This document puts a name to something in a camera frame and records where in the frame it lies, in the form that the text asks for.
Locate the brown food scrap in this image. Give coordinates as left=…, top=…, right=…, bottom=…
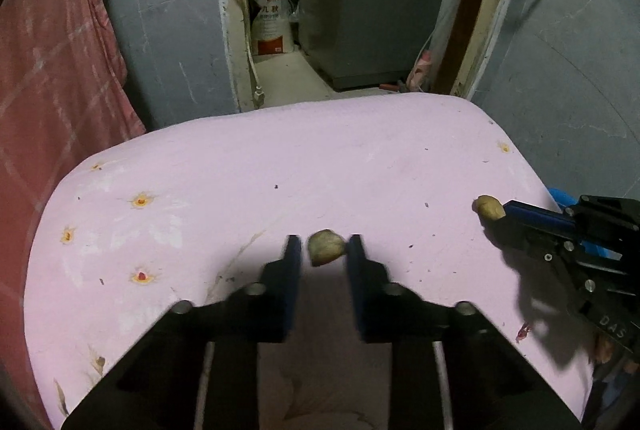
left=307, top=229, right=346, bottom=268
left=472, top=195, right=506, bottom=221

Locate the right hand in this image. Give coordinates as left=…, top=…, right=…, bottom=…
left=593, top=332, right=639, bottom=380

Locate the red white rice bag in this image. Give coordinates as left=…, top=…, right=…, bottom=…
left=250, top=0, right=294, bottom=56

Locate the red plaid cloth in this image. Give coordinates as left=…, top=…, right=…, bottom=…
left=1, top=0, right=145, bottom=428

